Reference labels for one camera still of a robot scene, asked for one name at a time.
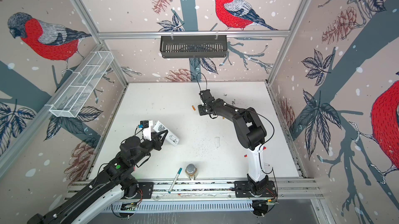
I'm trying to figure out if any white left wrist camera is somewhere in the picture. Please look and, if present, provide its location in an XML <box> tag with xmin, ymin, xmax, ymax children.
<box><xmin>139</xmin><ymin>120</ymin><xmax>153</xmax><ymax>141</ymax></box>

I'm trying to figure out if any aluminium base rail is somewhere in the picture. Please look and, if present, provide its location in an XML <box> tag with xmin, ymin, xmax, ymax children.
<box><xmin>65</xmin><ymin>178</ymin><xmax>325</xmax><ymax>214</ymax></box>

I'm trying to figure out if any white battery cover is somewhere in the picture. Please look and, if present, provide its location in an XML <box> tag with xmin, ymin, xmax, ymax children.
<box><xmin>215</xmin><ymin>136</ymin><xmax>220</xmax><ymax>148</ymax></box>

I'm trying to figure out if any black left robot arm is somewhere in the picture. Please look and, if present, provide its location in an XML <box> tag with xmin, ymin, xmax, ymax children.
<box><xmin>28</xmin><ymin>130</ymin><xmax>168</xmax><ymax>224</ymax></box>

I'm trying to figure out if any black hanging plastic basket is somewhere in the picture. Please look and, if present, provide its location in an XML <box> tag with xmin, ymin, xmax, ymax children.
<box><xmin>160</xmin><ymin>35</ymin><xmax>228</xmax><ymax>59</ymax></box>

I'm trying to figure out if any silver metal binder clip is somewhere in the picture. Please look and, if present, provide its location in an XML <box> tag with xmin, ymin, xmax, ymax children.
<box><xmin>185</xmin><ymin>164</ymin><xmax>198</xmax><ymax>180</ymax></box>

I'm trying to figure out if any white remote control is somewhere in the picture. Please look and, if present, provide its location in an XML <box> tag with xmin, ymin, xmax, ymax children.
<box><xmin>153</xmin><ymin>121</ymin><xmax>180</xmax><ymax>146</ymax></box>

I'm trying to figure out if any teal capped marker pen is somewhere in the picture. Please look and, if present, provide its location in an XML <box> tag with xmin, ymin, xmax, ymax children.
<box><xmin>168</xmin><ymin>168</ymin><xmax>182</xmax><ymax>193</ymax></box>

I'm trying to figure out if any white wire mesh basket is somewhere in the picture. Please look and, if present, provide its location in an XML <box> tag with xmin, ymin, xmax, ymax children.
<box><xmin>49</xmin><ymin>51</ymin><xmax>114</xmax><ymax>118</ymax></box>

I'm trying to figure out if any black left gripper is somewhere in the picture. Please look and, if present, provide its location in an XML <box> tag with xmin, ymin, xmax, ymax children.
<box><xmin>130</xmin><ymin>128</ymin><xmax>168</xmax><ymax>166</ymax></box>

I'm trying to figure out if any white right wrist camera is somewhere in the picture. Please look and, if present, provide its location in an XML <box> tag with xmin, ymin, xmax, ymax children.
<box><xmin>199</xmin><ymin>89</ymin><xmax>215</xmax><ymax>106</ymax></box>

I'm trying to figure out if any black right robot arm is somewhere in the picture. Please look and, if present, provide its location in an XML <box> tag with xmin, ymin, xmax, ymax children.
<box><xmin>198</xmin><ymin>97</ymin><xmax>272</xmax><ymax>196</ymax></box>

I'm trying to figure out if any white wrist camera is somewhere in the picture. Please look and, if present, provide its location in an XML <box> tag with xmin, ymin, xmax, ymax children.
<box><xmin>139</xmin><ymin>120</ymin><xmax>153</xmax><ymax>141</ymax></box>
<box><xmin>199</xmin><ymin>89</ymin><xmax>215</xmax><ymax>106</ymax></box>

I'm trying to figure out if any aluminium top crossbar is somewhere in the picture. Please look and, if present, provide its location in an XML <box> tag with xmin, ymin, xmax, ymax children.
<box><xmin>97</xmin><ymin>30</ymin><xmax>292</xmax><ymax>40</ymax></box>

